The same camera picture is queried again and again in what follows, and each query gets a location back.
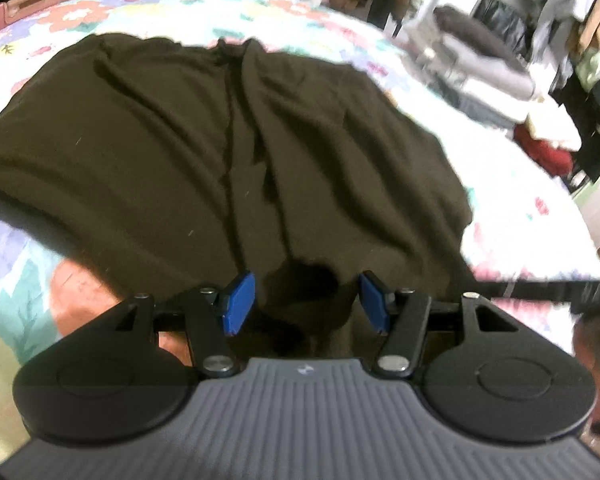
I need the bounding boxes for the dark brown sweater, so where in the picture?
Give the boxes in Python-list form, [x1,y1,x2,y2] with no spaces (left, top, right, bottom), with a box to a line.
[0,32,482,361]

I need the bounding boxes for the grey hanging clothes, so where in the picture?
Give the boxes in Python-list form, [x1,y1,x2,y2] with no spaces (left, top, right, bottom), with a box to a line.
[500,0,600,53]

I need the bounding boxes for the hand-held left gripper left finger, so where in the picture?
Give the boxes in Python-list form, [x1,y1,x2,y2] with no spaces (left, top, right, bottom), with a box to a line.
[105,270,257,380]

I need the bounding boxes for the red cloth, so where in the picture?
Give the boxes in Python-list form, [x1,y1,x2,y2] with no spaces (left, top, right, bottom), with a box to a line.
[514,125,577,177]

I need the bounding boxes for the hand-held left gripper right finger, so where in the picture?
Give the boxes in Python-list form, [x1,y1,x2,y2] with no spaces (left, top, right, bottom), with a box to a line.
[357,270,521,379]

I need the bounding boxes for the floral quilt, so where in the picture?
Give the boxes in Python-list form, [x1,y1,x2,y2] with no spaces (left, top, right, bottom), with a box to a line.
[0,0,600,363]

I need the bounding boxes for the brown folded garment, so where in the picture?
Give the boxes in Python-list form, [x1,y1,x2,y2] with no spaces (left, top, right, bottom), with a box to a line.
[434,6,517,58]

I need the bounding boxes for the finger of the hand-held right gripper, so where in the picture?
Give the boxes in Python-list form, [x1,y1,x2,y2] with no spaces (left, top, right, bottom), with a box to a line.
[472,281,577,304]

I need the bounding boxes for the cream crumpled cloth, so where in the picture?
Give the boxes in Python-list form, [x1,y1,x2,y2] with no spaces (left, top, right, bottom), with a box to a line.
[524,109,582,152]

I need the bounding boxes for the white folded garment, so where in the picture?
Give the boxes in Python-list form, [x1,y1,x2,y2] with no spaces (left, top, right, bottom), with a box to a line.
[457,89,532,122]

